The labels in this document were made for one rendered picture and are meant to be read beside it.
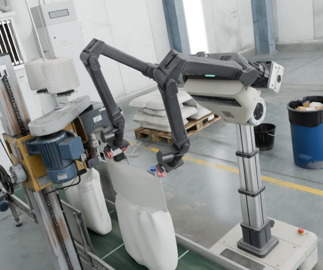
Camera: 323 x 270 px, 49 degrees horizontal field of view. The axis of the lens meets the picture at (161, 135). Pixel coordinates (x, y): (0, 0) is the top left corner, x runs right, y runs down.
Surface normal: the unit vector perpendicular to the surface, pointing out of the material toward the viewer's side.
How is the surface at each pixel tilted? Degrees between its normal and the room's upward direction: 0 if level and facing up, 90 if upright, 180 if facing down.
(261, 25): 90
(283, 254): 0
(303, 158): 93
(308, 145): 93
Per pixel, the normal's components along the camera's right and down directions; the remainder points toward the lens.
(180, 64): 0.47, 0.61
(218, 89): -0.61, -0.47
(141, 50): 0.66, 0.14
